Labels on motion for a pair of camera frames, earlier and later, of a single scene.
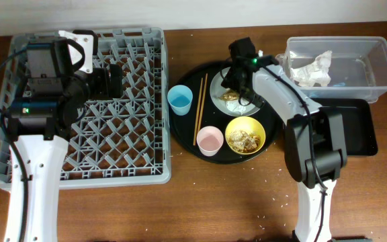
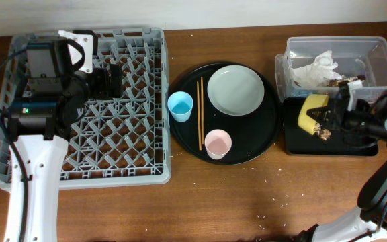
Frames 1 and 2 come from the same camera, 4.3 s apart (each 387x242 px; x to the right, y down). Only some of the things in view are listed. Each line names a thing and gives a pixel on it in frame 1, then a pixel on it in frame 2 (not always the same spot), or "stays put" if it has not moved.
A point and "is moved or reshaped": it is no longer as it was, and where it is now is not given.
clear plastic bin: x=340 y=67 stays put
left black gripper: x=103 y=89 stays put
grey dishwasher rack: x=120 y=142 stays put
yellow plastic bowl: x=245 y=135 is moved or reshaped
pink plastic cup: x=209 y=140 is moved or reshaped
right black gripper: x=232 y=78 → x=320 y=119
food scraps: x=242 y=141 is moved or reshaped
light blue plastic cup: x=179 y=97 is moved or reshaped
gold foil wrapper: x=229 y=95 → x=335 y=82
